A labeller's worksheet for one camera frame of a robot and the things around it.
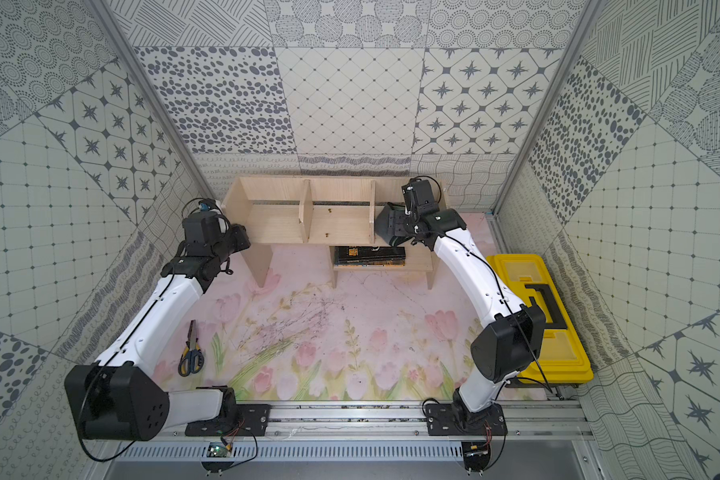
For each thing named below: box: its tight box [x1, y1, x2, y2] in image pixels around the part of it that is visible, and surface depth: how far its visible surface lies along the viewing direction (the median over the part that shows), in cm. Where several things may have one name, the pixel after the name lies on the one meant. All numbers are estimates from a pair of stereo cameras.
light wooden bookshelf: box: [222, 176, 434, 290], surface depth 85 cm
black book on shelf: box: [334, 246, 406, 267], surface depth 92 cm
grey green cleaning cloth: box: [375, 202, 412, 247], surface depth 76 cm
